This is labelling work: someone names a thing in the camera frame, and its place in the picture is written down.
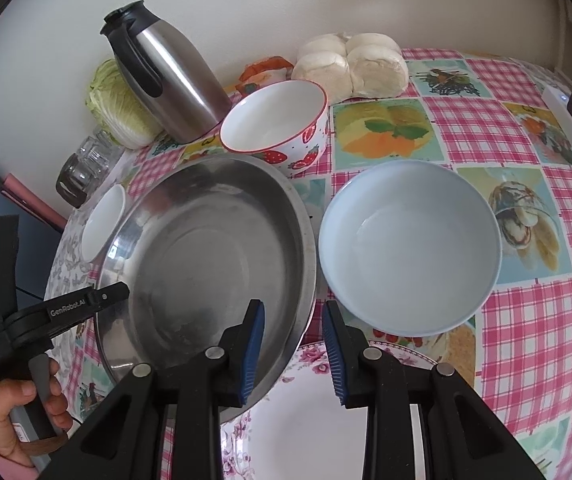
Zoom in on pink checked tablecloth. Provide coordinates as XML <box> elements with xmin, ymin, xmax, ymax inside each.
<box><xmin>70</xmin><ymin>49</ymin><xmax>572</xmax><ymax>480</ymax></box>

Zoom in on bag of steamed buns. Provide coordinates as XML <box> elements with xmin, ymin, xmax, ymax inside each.
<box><xmin>292</xmin><ymin>32</ymin><xmax>410</xmax><ymax>101</ymax></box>

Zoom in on glass teapot with brown lid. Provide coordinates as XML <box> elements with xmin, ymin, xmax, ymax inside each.
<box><xmin>56</xmin><ymin>152</ymin><xmax>97</xmax><ymax>208</ymax></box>

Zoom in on small white bowl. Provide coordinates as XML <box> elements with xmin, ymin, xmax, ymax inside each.
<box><xmin>82</xmin><ymin>184</ymin><xmax>126</xmax><ymax>262</ymax></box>

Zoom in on person's left hand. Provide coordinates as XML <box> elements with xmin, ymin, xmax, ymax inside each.
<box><xmin>0</xmin><ymin>357</ymin><xmax>74</xmax><ymax>467</ymax></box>

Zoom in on pink floral plate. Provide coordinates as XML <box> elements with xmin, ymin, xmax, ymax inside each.
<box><xmin>218</xmin><ymin>340</ymin><xmax>472</xmax><ymax>480</ymax></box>

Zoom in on napa cabbage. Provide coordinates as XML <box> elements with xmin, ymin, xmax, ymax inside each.
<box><xmin>86</xmin><ymin>58</ymin><xmax>164</xmax><ymax>150</ymax></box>

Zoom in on clear drinking glass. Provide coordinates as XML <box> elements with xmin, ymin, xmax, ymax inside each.
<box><xmin>93</xmin><ymin>127</ymin><xmax>122</xmax><ymax>153</ymax></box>
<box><xmin>78</xmin><ymin>137</ymin><xmax>117</xmax><ymax>173</ymax></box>

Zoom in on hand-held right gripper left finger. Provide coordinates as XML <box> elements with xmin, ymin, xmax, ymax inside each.
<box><xmin>38</xmin><ymin>299</ymin><xmax>267</xmax><ymax>480</ymax></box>

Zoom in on light blue bowl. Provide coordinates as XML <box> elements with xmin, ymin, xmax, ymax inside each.
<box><xmin>318</xmin><ymin>160</ymin><xmax>503</xmax><ymax>336</ymax></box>

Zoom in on stainless steel thermos jug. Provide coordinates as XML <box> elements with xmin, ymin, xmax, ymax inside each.
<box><xmin>100</xmin><ymin>2</ymin><xmax>233</xmax><ymax>143</ymax></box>

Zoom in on white strawberry print bowl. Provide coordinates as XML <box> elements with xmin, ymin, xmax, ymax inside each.
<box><xmin>219</xmin><ymin>80</ymin><xmax>329</xmax><ymax>176</ymax></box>

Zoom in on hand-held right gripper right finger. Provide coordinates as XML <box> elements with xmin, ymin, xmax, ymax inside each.
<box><xmin>322</xmin><ymin>300</ymin><xmax>542</xmax><ymax>480</ymax></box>

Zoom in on white power strip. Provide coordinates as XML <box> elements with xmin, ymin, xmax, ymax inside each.
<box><xmin>541</xmin><ymin>85</ymin><xmax>572</xmax><ymax>153</ymax></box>

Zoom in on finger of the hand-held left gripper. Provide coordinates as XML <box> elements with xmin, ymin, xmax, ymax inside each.
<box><xmin>46</xmin><ymin>282</ymin><xmax>130</xmax><ymax>336</ymax></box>

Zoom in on orange plastic bag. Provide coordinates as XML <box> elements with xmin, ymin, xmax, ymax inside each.
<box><xmin>238</xmin><ymin>56</ymin><xmax>294</xmax><ymax>96</ymax></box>

